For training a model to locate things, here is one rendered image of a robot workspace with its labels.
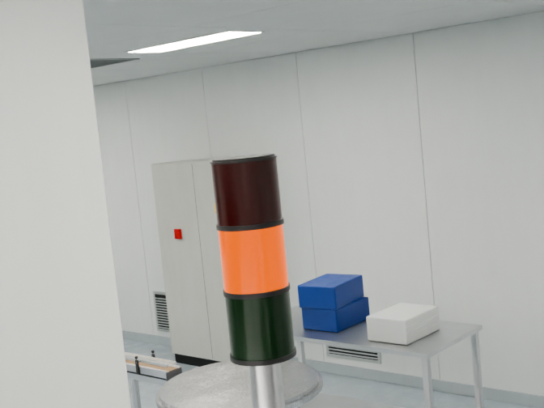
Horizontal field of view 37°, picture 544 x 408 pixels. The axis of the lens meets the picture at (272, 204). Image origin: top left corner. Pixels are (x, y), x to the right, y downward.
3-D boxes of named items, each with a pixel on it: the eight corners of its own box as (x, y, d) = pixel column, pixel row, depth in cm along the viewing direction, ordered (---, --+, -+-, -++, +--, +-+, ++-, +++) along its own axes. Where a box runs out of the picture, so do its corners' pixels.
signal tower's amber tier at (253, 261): (258, 297, 58) (252, 230, 58) (210, 292, 61) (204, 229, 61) (302, 282, 62) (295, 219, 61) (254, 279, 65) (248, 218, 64)
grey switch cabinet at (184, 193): (257, 379, 758) (234, 159, 737) (171, 363, 838) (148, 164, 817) (286, 366, 790) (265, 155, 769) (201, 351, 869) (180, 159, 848)
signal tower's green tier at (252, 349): (265, 365, 59) (258, 299, 58) (218, 357, 62) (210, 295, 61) (308, 347, 62) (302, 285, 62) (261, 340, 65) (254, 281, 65)
